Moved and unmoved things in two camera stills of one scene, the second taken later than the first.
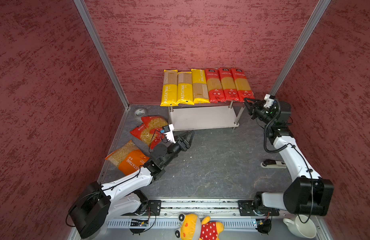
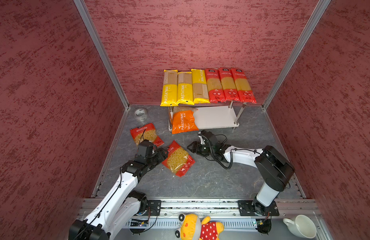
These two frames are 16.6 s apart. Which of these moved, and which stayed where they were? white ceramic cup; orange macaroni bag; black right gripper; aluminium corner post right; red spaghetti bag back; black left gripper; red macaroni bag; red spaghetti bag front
Moved: orange macaroni bag; black left gripper; black right gripper; red macaroni bag
Stayed: aluminium corner post right; white ceramic cup; red spaghetti bag back; red spaghetti bag front
